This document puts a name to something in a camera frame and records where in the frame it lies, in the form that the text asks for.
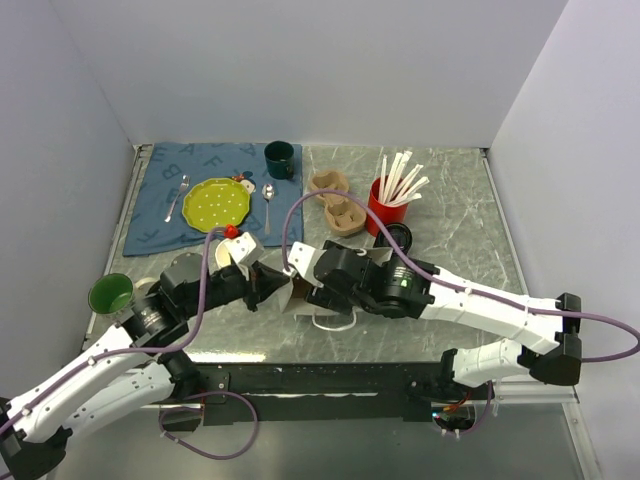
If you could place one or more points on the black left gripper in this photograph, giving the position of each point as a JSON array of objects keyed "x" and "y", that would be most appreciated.
[{"x": 259, "y": 281}]

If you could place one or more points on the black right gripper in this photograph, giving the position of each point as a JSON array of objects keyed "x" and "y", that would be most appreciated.
[{"x": 327, "y": 298}]

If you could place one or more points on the light blue paper bag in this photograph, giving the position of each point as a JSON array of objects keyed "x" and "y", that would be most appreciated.
[{"x": 321, "y": 300}]

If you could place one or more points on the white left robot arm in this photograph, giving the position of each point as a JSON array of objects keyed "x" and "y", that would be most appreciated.
[{"x": 138, "y": 361}]

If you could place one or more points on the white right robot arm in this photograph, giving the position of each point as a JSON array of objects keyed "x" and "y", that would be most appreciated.
[{"x": 534, "y": 335}]

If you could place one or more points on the stack of brown paper cups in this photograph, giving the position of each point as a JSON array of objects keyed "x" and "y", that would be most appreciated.
[{"x": 222, "y": 255}]

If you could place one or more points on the brown pulp cup carrier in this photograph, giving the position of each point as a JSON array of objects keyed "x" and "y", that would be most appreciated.
[{"x": 344, "y": 217}]

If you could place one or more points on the stack of black lids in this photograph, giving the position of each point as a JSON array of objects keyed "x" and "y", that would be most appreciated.
[{"x": 401, "y": 235}]

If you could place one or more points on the red cup holder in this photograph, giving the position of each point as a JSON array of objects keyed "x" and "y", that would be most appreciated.
[{"x": 386, "y": 214}]

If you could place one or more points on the silver spoon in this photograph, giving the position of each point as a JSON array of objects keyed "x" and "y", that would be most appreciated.
[{"x": 268, "y": 193}]

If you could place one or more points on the yellow-green dotted plate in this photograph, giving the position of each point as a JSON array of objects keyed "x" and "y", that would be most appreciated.
[{"x": 216, "y": 202}]

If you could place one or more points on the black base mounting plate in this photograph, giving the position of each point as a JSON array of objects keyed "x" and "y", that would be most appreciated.
[{"x": 231, "y": 392}]

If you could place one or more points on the dark green mug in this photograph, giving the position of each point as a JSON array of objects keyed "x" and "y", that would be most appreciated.
[{"x": 279, "y": 158}]

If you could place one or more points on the silver fork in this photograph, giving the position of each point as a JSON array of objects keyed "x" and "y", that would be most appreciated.
[{"x": 183, "y": 187}]

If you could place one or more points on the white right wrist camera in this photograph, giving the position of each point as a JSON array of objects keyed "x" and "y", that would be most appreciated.
[{"x": 301, "y": 261}]

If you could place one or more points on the aluminium frame rail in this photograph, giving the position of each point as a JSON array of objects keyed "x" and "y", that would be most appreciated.
[{"x": 522, "y": 391}]

